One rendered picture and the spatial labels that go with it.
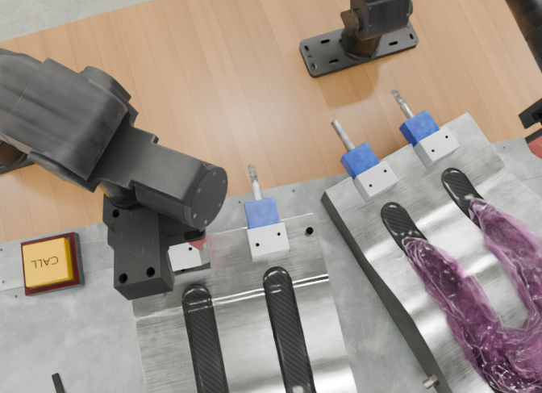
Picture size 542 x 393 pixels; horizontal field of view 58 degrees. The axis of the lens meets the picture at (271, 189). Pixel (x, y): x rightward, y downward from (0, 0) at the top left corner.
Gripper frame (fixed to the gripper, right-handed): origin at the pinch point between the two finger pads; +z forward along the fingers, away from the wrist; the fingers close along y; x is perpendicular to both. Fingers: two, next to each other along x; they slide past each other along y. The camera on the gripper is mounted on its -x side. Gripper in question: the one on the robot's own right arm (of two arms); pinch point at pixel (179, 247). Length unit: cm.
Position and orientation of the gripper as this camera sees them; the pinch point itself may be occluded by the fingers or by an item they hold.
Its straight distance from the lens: 61.3
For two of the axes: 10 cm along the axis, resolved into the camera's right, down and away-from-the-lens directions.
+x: -1.6, -8.1, 5.6
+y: 9.8, -2.2, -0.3
